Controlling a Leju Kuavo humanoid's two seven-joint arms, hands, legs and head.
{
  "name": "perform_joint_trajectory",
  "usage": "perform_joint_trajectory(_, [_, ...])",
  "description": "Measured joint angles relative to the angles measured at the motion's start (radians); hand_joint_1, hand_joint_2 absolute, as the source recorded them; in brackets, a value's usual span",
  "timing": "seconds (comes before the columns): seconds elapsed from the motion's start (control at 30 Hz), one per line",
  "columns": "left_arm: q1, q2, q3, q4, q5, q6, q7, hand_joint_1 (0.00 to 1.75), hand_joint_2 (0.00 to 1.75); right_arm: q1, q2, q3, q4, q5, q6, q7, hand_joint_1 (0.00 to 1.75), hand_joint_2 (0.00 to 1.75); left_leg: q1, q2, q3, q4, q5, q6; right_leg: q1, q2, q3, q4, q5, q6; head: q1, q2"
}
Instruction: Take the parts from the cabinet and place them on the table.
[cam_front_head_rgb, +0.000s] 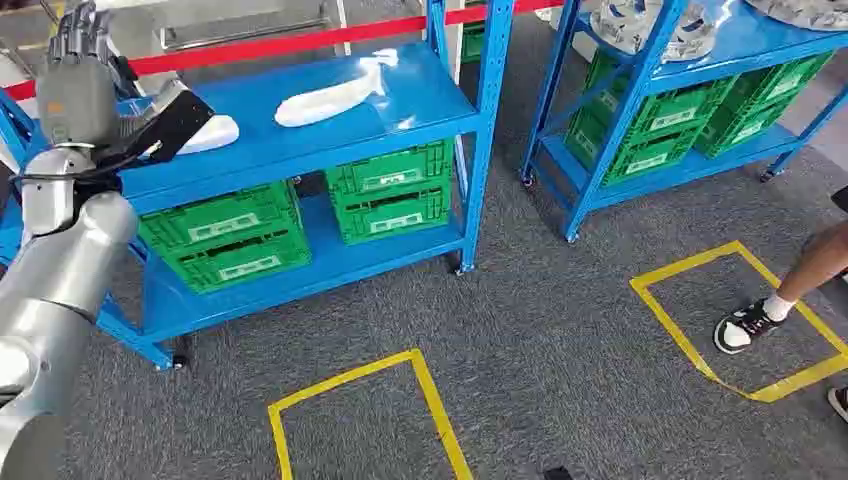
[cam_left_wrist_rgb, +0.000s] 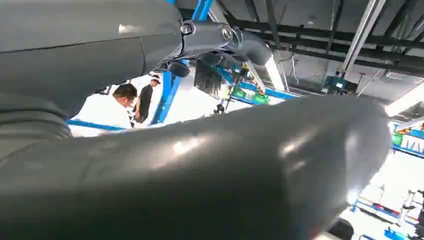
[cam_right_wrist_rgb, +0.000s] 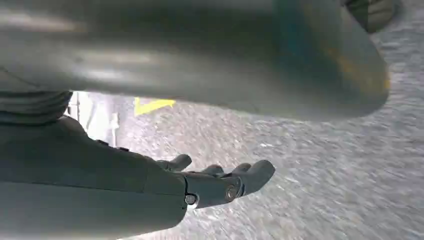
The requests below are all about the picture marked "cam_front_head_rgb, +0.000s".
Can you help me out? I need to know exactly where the yellow floor tape square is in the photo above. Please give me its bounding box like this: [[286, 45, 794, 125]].
[[629, 240, 848, 405]]

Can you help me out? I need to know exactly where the white table with metal frame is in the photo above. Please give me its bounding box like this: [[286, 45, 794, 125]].
[[95, 0, 354, 58]]

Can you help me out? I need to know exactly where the long white plastic part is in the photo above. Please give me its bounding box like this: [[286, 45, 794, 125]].
[[274, 48, 401, 129]]

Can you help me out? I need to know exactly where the red barrier tape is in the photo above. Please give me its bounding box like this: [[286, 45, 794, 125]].
[[0, 0, 566, 102]]

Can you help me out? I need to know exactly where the white pointed plastic part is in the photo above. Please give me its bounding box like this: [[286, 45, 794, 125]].
[[173, 114, 241, 158]]

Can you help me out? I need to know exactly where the black and white shoe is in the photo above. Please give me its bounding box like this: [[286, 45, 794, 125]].
[[826, 386, 848, 425], [712, 294, 796, 356]]

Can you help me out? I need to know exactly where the narrow blue metal shelf rack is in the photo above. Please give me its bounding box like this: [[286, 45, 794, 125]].
[[519, 0, 848, 244]]

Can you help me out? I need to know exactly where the grey patterned moulded part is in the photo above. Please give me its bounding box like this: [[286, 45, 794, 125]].
[[745, 0, 848, 32], [589, 0, 721, 64]]

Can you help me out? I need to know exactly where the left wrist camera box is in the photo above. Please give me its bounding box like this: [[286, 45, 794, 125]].
[[129, 78, 217, 166]]

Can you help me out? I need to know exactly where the wide blue metal shelf rack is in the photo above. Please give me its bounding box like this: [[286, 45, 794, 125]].
[[0, 0, 516, 372]]

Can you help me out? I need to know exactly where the person's leg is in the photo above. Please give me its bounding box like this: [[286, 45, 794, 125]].
[[773, 221, 848, 307]]

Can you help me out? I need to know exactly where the green plastic crate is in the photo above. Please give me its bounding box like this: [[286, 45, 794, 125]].
[[137, 180, 306, 258], [694, 92, 798, 160], [722, 51, 836, 113], [582, 52, 738, 136], [324, 139, 456, 200], [160, 228, 313, 296], [333, 184, 454, 247], [461, 21, 489, 65], [564, 105, 705, 188]]

